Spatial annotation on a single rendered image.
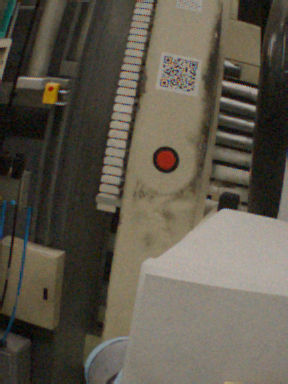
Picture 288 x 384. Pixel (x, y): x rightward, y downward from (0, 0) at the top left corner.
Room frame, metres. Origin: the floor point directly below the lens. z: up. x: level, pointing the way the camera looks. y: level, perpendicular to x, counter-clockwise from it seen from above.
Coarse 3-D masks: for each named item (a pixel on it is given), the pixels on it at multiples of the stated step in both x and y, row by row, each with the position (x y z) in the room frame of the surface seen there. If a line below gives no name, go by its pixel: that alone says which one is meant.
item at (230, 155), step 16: (224, 80) 2.60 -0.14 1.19; (240, 80) 2.60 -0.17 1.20; (224, 96) 2.48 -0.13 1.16; (240, 96) 2.48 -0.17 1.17; (256, 96) 2.46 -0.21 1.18; (224, 112) 2.60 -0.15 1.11; (240, 112) 2.46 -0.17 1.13; (224, 128) 2.60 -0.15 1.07; (240, 128) 2.47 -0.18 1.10; (224, 144) 2.60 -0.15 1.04; (240, 144) 2.46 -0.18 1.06; (224, 160) 2.48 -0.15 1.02; (240, 160) 2.47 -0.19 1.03; (224, 176) 2.46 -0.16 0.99; (240, 176) 2.46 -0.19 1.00; (208, 192) 2.48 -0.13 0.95; (240, 192) 2.47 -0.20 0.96; (208, 208) 2.47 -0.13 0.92; (240, 208) 2.46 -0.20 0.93
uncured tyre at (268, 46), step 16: (272, 16) 1.97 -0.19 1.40; (272, 32) 1.93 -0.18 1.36; (272, 48) 1.90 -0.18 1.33; (272, 64) 1.88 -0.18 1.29; (272, 80) 1.87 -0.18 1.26; (272, 96) 1.86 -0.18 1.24; (256, 112) 1.91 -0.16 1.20; (272, 112) 1.85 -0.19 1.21; (256, 128) 1.88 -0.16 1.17; (272, 128) 1.85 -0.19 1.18; (256, 144) 1.88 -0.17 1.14; (272, 144) 1.85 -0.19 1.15; (256, 160) 1.89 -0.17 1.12; (272, 160) 1.85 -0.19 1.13; (256, 176) 1.89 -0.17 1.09; (272, 176) 1.86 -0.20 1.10; (256, 192) 1.90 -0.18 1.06; (272, 192) 1.86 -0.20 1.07; (256, 208) 1.91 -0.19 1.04; (272, 208) 1.87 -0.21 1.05
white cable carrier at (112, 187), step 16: (144, 0) 2.11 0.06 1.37; (144, 16) 2.11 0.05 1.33; (144, 32) 2.11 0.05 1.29; (144, 48) 2.13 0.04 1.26; (128, 64) 2.11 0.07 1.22; (128, 80) 2.11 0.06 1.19; (128, 96) 2.12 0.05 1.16; (128, 112) 2.11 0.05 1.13; (112, 128) 2.11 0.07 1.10; (128, 128) 2.11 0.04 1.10; (112, 144) 2.11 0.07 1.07; (128, 144) 2.12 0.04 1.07; (112, 160) 2.11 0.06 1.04; (112, 176) 2.11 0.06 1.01; (112, 192) 2.11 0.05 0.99; (112, 208) 2.11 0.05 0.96
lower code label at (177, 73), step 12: (168, 60) 2.09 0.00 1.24; (180, 60) 2.08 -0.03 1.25; (192, 60) 2.08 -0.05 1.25; (168, 72) 2.09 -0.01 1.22; (180, 72) 2.08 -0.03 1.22; (192, 72) 2.08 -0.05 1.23; (156, 84) 2.09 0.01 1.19; (168, 84) 2.09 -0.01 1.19; (180, 84) 2.08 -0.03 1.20; (192, 84) 2.08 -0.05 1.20
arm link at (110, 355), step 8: (104, 344) 1.37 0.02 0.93; (112, 344) 1.36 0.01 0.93; (120, 344) 1.36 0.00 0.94; (96, 352) 1.35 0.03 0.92; (104, 352) 1.34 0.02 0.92; (112, 352) 1.33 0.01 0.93; (120, 352) 1.32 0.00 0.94; (88, 360) 1.36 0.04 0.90; (96, 360) 1.33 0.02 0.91; (104, 360) 1.32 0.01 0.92; (112, 360) 1.31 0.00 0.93; (120, 360) 1.30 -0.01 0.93; (88, 368) 1.34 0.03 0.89; (96, 368) 1.31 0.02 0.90; (104, 368) 1.30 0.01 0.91; (112, 368) 1.28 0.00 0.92; (120, 368) 1.27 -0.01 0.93; (88, 376) 1.33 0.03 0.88; (96, 376) 1.30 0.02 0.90; (104, 376) 1.27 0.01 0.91
